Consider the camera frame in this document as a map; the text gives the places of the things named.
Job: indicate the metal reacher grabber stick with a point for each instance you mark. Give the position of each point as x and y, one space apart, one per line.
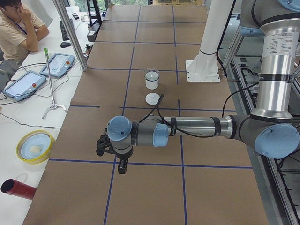
54 105

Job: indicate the far teach pendant tablet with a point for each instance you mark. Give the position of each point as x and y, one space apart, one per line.
60 63

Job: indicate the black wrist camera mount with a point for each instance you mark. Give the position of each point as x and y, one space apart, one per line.
104 145

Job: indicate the black computer mouse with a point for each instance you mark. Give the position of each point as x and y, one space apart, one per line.
65 44

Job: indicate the red cardboard tube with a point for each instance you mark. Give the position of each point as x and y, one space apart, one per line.
17 188

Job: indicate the seated person beige shirt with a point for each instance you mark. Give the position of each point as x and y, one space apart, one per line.
20 31

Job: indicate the near teach pendant tablet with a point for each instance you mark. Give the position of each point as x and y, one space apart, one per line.
25 86

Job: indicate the aluminium frame post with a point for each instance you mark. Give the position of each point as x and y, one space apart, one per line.
60 6

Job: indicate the yellow tape roll with plate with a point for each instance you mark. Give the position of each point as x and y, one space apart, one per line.
35 147

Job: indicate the white enamel cup blue rim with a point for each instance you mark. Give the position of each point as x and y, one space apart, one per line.
151 85

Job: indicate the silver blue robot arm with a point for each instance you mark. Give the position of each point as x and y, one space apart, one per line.
268 128

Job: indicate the black keyboard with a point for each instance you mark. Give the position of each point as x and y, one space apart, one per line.
63 32

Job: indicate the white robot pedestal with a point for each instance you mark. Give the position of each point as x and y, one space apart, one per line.
204 67

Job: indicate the teach pendant tablet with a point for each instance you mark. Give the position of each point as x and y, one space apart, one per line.
60 63
25 86

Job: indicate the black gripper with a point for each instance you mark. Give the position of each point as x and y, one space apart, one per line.
123 156

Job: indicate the clear plastic funnel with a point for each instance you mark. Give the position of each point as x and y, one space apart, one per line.
151 74

